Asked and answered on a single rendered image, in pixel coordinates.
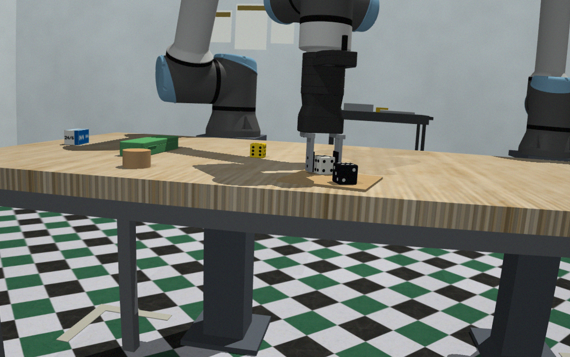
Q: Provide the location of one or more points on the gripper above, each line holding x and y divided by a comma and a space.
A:
320, 99

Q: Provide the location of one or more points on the white die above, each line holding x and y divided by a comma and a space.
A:
324, 165

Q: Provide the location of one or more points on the black die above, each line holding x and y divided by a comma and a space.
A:
345, 173

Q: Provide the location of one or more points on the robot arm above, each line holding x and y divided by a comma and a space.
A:
190, 79
550, 109

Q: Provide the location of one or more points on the tan mat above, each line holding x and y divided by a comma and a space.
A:
364, 182

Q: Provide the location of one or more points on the yellow die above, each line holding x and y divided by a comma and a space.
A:
258, 150

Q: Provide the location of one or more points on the grey box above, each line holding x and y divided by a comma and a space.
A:
359, 107

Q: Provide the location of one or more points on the black side table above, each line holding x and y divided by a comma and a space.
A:
404, 118

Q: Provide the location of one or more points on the wooden table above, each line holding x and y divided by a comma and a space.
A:
413, 208

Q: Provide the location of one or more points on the white poster red stripe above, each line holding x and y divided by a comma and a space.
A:
283, 33

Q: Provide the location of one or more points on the white poster yellow stripe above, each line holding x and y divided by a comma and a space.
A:
251, 32

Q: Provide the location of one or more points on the white poster brown stripe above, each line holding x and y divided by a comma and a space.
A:
222, 29

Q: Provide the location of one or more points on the green box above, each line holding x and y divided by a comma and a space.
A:
148, 145

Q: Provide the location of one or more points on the brown cylinder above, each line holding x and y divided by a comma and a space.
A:
136, 159

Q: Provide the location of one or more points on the blue and white box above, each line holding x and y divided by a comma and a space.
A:
76, 137

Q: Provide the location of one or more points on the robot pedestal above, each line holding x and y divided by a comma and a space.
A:
227, 277
528, 297

